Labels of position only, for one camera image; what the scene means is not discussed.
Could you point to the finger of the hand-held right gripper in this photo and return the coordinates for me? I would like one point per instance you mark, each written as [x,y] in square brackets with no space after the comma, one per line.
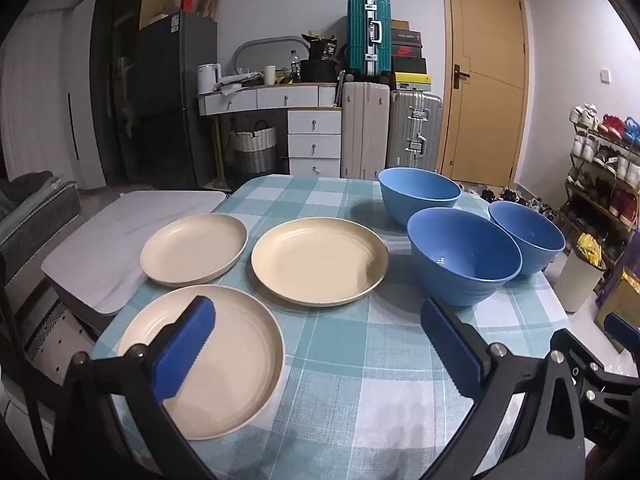
[622,332]
[600,375]

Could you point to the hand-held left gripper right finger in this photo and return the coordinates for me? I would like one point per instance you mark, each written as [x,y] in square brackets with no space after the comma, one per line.
[450,350]

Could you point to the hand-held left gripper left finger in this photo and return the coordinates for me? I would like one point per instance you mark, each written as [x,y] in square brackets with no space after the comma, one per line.
[185,345]

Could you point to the beige plate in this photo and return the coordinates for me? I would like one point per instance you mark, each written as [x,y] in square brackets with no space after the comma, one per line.
[320,260]
[235,360]
[195,250]

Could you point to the blue bowl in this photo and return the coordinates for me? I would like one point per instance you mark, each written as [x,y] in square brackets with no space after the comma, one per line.
[530,232]
[460,245]
[415,190]

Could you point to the yellow cardboard box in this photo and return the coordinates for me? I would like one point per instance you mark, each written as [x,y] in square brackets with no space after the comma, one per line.
[620,305]

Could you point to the white trash bin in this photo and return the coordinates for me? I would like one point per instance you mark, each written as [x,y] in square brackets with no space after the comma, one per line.
[575,285]

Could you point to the purple bag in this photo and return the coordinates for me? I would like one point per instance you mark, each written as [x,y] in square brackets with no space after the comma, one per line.
[627,260]

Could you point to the teal checked tablecloth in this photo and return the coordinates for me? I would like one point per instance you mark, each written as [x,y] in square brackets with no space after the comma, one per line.
[360,360]

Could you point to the white marble side table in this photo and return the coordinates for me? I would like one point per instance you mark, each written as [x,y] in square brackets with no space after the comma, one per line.
[110,245]

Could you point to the black white patterned rug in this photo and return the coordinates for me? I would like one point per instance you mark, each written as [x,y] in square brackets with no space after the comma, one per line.
[50,330]

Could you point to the scattered sneakers pile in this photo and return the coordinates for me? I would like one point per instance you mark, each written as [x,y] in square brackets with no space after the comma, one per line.
[505,194]

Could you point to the metal shoe rack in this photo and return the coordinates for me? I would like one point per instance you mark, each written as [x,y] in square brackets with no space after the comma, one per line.
[607,141]

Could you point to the grey sofa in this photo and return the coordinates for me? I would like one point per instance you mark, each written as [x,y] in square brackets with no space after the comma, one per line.
[30,220]

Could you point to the woven laundry basket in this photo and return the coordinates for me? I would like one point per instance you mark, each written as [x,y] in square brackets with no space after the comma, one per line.
[255,152]

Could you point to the silver suitcase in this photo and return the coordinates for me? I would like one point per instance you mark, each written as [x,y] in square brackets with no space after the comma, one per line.
[415,125]

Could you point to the wooden door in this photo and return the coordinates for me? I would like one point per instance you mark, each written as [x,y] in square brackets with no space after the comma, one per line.
[485,120]

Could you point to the beige suitcase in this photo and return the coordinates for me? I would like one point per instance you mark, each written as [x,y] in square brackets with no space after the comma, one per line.
[365,130]

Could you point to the white dresser with drawers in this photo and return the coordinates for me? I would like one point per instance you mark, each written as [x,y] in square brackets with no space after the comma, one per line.
[315,140]

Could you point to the dark refrigerator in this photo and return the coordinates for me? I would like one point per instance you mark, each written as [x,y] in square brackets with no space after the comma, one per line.
[165,85]

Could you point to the white electric kettle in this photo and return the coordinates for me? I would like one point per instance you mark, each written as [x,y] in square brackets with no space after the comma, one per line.
[207,80]

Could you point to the white cup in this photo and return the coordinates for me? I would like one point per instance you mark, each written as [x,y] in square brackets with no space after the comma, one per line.
[270,75]

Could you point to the black bottle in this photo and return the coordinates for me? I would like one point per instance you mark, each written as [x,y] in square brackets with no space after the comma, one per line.
[295,67]

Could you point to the oval mirror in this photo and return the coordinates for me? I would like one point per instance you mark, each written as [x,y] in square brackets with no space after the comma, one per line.
[260,55]

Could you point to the red black shoe box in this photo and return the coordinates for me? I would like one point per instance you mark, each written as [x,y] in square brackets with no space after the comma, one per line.
[407,50]

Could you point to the black round box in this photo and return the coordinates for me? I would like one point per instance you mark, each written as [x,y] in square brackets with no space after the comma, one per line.
[318,71]

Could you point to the dark maroon shoe box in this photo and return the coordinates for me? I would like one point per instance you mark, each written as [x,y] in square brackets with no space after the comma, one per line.
[406,37]

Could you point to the black gift bag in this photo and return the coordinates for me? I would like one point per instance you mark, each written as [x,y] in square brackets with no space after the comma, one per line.
[324,49]

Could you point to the brown cardboard shoe box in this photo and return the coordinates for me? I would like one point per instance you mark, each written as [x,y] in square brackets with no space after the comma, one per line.
[400,25]

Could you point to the teal suitcase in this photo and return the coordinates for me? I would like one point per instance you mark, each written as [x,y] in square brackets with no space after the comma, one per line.
[360,30]

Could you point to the small cardboard box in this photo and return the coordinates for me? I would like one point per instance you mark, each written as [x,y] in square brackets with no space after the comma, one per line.
[210,0]

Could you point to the white light switch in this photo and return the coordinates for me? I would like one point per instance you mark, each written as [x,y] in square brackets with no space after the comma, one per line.
[605,75]

